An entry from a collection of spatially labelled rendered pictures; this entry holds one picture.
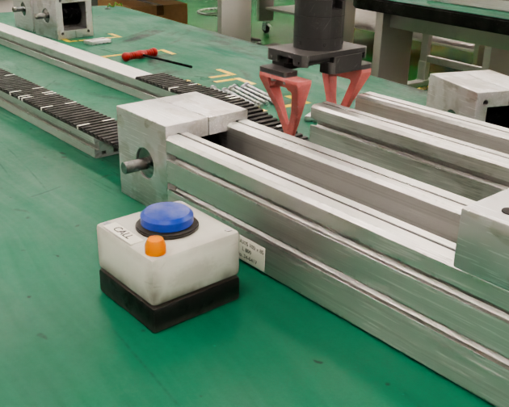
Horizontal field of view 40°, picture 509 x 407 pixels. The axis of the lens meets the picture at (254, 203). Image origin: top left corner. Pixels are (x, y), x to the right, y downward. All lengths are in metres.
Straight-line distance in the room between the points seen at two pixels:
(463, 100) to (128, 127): 0.39
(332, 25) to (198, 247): 0.37
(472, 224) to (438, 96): 0.49
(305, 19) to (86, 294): 0.40
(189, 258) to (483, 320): 0.20
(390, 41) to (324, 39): 1.78
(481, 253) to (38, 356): 0.30
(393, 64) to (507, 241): 2.21
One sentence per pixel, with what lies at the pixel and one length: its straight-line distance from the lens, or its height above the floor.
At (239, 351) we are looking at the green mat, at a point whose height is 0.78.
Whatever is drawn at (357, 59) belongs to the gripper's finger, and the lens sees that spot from 0.84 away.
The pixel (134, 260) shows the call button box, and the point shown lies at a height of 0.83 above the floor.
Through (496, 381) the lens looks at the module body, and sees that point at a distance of 0.47.
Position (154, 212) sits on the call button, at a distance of 0.53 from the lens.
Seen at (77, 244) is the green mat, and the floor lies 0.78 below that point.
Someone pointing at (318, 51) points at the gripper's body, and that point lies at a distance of 0.81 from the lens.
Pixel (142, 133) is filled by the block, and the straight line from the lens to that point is 0.70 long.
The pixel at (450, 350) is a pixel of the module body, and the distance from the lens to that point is 0.48.
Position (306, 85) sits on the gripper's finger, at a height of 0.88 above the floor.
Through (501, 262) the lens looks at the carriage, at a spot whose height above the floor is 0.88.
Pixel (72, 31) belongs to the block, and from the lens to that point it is 1.65.
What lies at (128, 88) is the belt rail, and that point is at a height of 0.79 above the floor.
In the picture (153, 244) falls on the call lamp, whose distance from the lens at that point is 0.49.
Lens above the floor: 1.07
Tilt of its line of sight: 23 degrees down
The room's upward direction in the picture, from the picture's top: 1 degrees clockwise
